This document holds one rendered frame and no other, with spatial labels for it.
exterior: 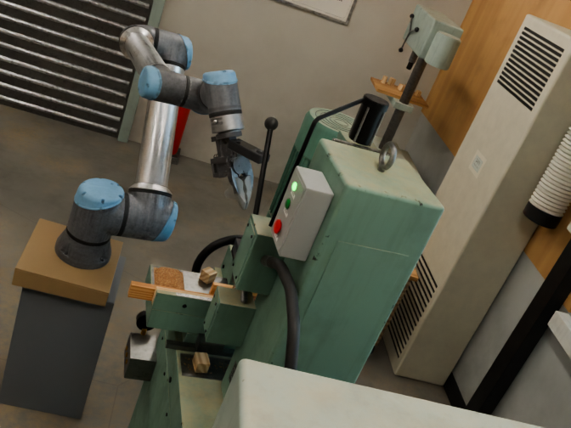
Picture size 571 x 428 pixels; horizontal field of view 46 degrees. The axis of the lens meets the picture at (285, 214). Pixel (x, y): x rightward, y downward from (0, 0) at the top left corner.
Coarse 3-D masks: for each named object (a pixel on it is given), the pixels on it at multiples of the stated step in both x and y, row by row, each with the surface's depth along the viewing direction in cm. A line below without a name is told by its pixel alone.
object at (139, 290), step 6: (132, 282) 175; (138, 282) 176; (132, 288) 175; (138, 288) 175; (144, 288) 176; (150, 288) 176; (168, 288) 179; (174, 288) 180; (132, 294) 176; (138, 294) 176; (144, 294) 177; (150, 294) 177; (204, 294) 182; (210, 294) 183; (150, 300) 178
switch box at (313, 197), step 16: (304, 176) 132; (320, 176) 135; (288, 192) 136; (304, 192) 128; (320, 192) 129; (304, 208) 130; (320, 208) 131; (288, 224) 132; (304, 224) 132; (320, 224) 133; (288, 240) 133; (304, 240) 134; (288, 256) 135; (304, 256) 136
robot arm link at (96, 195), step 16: (80, 192) 219; (96, 192) 220; (112, 192) 223; (80, 208) 219; (96, 208) 218; (112, 208) 220; (128, 208) 224; (80, 224) 221; (96, 224) 221; (112, 224) 223; (96, 240) 225
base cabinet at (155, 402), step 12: (156, 348) 205; (156, 372) 198; (144, 384) 211; (156, 384) 194; (144, 396) 207; (156, 396) 191; (168, 396) 177; (144, 408) 203; (156, 408) 187; (168, 408) 174; (132, 420) 218; (144, 420) 199; (156, 420) 184; (168, 420) 171
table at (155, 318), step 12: (192, 276) 195; (216, 276) 199; (192, 288) 190; (204, 288) 192; (156, 312) 176; (168, 312) 177; (156, 324) 178; (168, 324) 179; (180, 324) 179; (192, 324) 180
